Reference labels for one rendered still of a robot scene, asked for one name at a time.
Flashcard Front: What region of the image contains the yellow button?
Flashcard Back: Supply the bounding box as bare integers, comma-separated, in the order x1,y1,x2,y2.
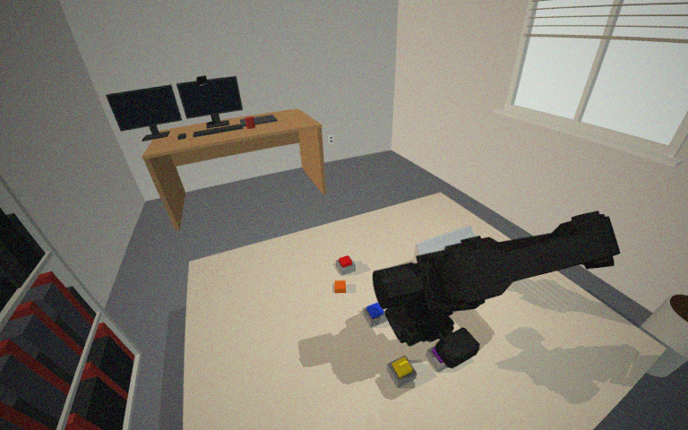
386,356,417,388

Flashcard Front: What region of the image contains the red button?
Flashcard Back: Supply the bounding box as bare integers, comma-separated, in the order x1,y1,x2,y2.
336,255,356,276

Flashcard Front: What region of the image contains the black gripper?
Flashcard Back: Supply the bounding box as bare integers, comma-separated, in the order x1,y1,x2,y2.
422,309,480,368

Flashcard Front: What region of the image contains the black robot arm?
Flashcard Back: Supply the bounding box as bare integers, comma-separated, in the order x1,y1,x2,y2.
373,211,621,346

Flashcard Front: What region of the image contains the blue button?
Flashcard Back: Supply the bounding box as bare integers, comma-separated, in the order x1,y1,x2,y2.
363,303,387,328

